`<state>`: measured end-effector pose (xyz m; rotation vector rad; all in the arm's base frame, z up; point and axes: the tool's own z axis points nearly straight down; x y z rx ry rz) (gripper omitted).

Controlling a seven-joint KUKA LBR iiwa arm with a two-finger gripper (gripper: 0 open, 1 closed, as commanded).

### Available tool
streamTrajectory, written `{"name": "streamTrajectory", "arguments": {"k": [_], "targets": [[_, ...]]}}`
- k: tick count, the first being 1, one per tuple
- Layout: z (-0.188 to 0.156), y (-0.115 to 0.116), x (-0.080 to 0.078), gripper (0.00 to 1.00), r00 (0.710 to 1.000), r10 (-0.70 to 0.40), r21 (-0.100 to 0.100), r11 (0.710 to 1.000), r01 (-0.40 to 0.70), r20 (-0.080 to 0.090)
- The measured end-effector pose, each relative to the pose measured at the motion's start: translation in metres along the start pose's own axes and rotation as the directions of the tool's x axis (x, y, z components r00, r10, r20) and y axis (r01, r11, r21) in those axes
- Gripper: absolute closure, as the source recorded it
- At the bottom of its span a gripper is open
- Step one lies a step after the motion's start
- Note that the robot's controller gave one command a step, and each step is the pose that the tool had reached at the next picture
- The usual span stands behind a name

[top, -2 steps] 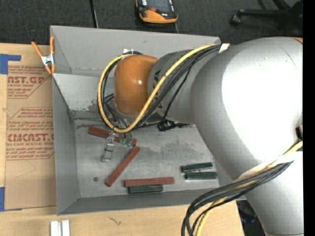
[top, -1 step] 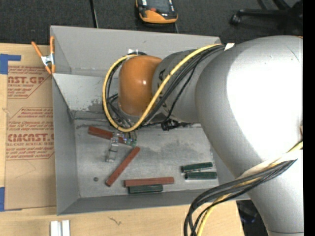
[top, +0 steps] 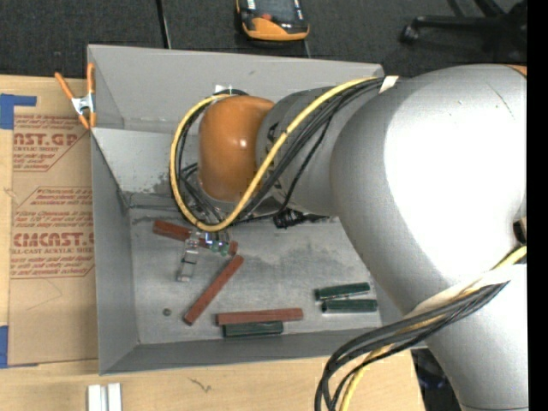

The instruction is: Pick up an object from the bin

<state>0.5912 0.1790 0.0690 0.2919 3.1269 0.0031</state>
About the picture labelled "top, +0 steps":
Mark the dark green flat block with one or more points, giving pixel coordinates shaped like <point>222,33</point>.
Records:
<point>342,291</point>
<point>349,306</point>
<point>252,329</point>

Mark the brown cardboard board red print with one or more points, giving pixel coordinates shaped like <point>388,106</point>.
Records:
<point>51,315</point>

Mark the black cylinder on white bracket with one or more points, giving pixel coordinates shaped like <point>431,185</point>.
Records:
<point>286,219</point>

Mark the grey metal bin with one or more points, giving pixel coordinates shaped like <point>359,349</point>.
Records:
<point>278,272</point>

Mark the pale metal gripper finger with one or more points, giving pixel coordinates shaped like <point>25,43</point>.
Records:
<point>185,269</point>
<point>193,244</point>

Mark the red-brown flat block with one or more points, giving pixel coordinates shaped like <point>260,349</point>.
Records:
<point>170,229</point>
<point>212,291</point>
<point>259,316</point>

